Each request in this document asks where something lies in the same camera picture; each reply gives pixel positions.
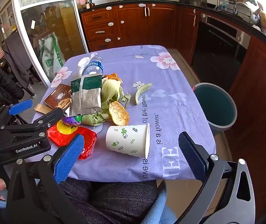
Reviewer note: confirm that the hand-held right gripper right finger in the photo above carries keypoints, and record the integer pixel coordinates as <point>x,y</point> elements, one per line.
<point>191,156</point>

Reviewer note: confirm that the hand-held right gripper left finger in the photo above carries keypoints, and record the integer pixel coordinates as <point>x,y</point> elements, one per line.
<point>70,156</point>

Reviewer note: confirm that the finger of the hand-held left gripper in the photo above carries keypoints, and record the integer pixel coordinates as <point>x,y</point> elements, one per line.
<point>49,119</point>
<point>19,107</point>

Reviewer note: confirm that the grey teal trash bin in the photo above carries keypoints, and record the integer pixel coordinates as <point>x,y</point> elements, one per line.
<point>214,107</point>

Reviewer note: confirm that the pale green pomelo peel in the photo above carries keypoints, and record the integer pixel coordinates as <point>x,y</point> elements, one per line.
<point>138,94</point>

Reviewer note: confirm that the brown cardboard piece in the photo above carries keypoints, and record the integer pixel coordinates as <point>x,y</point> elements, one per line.
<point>42,109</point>

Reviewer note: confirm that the purple shiny wrapper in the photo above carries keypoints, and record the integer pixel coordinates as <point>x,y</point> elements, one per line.
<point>71,120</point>

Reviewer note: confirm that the brown patterned box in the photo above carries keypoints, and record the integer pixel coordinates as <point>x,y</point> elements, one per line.
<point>58,95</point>

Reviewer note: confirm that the red snack wrapper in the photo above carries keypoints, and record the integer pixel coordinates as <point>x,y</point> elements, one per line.
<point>89,137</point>

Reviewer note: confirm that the black puffy jacket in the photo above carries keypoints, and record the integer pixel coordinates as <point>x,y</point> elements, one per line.
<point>4,84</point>

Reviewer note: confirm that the green grey foil packet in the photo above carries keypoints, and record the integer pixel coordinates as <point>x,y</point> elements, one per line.
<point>86,98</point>

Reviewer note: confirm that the purple floral tablecloth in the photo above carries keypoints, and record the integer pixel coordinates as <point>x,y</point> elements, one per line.
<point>170,112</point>

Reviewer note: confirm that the dark hanging coat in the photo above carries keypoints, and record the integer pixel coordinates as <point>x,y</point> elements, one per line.
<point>16,56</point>

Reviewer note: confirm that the green white plastic bag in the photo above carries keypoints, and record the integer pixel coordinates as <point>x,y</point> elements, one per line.
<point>50,60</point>

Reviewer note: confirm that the person's legs in grey pants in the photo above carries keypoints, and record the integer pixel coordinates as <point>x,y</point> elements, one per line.
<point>105,200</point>

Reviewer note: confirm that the white leaf-print paper cup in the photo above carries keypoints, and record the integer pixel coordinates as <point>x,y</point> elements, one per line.
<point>126,140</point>

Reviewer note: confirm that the light blue fleece clothing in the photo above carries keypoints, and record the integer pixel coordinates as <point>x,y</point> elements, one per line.
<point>161,207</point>

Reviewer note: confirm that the wide orange peel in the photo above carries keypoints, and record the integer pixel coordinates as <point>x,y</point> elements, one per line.
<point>117,113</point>

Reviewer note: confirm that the green corn husks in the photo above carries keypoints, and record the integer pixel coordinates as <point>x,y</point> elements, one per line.
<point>109,91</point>

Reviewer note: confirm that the clear plastic water bottle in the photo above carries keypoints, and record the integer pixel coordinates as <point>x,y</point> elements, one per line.
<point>94,66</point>

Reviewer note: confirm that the curled orange peel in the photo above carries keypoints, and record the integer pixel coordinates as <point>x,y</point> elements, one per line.
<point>113,76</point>

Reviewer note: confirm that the glass sliding door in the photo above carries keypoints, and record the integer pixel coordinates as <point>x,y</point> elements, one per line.
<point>53,18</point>

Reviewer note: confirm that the black built-in oven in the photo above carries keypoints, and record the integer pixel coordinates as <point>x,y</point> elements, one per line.
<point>214,51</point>

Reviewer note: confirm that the red-brown wooden kitchen cabinets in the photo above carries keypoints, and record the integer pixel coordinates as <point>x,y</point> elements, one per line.
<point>133,23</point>

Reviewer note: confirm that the black kitchen countertop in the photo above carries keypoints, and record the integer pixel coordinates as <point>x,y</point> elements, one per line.
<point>252,31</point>

